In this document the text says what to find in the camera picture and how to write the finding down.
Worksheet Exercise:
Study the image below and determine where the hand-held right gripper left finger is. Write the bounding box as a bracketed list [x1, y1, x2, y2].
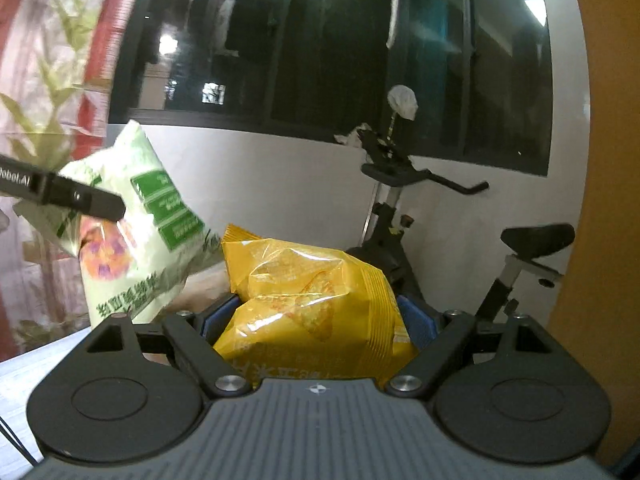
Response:
[85, 294, 253, 401]

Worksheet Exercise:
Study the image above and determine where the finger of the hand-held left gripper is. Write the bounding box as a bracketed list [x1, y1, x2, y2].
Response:
[37, 170, 127, 222]

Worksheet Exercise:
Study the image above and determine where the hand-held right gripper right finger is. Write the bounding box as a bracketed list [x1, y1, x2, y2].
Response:
[385, 296, 556, 401]

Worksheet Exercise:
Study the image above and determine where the green snack bag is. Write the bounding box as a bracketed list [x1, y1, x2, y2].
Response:
[12, 119, 226, 326]

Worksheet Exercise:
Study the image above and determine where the yellow snack bag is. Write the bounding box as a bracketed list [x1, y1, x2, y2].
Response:
[212, 223, 421, 391]

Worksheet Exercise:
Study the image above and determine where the black exercise bike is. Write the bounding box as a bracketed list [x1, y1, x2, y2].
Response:
[344, 127, 576, 358]

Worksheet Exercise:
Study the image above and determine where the green plant in vase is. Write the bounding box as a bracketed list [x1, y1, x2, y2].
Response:
[0, 0, 171, 361]

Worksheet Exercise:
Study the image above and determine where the white crumpled cloth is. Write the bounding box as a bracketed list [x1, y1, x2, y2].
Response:
[333, 122, 374, 149]

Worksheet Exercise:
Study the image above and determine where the orange wooden board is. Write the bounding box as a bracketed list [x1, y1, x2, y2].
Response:
[547, 0, 640, 472]

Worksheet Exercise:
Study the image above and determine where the white plastic bag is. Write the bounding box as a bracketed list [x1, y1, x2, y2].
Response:
[387, 85, 419, 122]

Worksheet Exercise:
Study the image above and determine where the dark glass window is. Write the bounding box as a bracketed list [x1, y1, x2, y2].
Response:
[107, 0, 554, 177]

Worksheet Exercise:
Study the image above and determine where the thin black cable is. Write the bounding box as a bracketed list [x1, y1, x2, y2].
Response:
[0, 417, 39, 467]

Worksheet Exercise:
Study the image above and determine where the white hanging strap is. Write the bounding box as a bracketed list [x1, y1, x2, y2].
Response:
[387, 0, 407, 49]

